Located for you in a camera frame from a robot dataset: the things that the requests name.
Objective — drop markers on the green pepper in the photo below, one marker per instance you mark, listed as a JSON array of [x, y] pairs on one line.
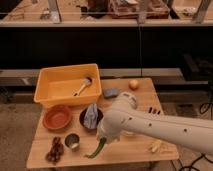
[[100, 146]]

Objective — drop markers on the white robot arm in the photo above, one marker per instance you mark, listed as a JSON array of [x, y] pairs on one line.
[[122, 115]]

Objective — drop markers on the black bowl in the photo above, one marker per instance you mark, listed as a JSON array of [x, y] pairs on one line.
[[82, 115]]

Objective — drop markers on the blue sponge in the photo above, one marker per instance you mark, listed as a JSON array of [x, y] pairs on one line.
[[110, 92]]

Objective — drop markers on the white dish brush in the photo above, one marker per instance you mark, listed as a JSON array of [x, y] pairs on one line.
[[87, 82]]

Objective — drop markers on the orange fruit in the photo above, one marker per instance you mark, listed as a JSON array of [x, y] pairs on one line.
[[133, 84]]

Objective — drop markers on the grey crumpled cloth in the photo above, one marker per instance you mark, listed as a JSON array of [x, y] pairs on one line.
[[91, 115]]

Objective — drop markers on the yellow plastic tub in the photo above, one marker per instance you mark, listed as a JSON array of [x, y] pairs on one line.
[[58, 85]]

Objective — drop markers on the striped red black object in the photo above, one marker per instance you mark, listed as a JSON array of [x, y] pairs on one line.
[[154, 111]]

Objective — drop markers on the small metal cup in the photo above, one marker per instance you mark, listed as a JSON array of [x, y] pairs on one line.
[[72, 141]]

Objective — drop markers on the wooden table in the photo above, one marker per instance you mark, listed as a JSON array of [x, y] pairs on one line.
[[131, 149]]

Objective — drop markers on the yellow corn cob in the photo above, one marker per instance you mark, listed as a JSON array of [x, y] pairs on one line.
[[154, 147]]

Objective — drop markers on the dark red grapes bunch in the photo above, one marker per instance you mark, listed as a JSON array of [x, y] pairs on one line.
[[56, 151]]

